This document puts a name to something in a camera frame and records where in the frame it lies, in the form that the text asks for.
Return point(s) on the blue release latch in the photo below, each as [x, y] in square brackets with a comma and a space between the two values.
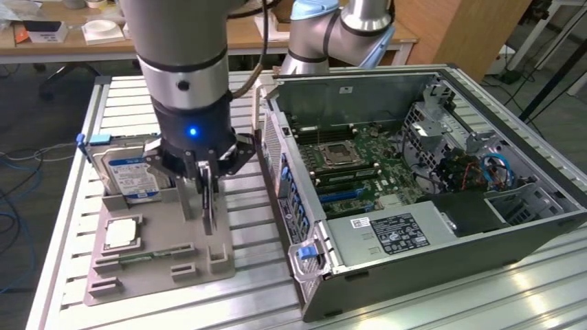
[306, 255]

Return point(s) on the green RAM stick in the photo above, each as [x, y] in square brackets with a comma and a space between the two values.
[147, 258]

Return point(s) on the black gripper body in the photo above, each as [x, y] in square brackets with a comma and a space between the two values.
[193, 127]

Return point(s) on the silver CPU chip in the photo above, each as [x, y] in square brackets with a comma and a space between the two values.
[122, 233]

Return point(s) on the silver perforated disk bay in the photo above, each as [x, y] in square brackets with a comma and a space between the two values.
[422, 137]

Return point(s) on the long wooden desk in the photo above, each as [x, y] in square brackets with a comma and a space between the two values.
[68, 48]

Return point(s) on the grey black PC case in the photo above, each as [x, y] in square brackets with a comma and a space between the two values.
[413, 285]

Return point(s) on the green motherboard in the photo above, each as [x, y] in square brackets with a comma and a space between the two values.
[394, 182]

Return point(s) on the white table frame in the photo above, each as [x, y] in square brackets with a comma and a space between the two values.
[527, 34]

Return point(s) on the white box black lid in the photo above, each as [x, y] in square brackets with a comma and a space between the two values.
[46, 32]

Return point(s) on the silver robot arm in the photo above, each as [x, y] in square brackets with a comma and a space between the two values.
[179, 34]

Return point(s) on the blue expansion slot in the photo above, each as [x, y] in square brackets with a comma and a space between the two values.
[341, 196]

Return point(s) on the hard disk with blue rails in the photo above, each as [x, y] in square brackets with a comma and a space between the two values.
[129, 175]

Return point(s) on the grey parts rack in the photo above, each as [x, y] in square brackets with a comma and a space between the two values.
[183, 237]

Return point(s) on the wooden cabinet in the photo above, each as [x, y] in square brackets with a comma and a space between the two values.
[482, 34]

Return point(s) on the orange booklet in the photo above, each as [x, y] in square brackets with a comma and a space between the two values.
[20, 38]

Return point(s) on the silver CPU socket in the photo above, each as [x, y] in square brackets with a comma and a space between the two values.
[337, 154]

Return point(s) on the long black expansion slot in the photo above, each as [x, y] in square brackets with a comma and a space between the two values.
[338, 190]

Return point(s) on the black office chair base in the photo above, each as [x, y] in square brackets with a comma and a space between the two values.
[59, 77]

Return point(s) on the blue slot clip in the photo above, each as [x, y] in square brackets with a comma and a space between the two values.
[283, 160]
[287, 172]
[291, 184]
[294, 196]
[298, 208]

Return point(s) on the black RAM slot white clips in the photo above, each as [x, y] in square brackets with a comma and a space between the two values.
[346, 173]
[349, 181]
[327, 133]
[323, 127]

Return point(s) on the white cardboard box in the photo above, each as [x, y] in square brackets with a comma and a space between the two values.
[278, 27]

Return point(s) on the flat white box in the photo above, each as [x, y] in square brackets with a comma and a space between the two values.
[103, 39]

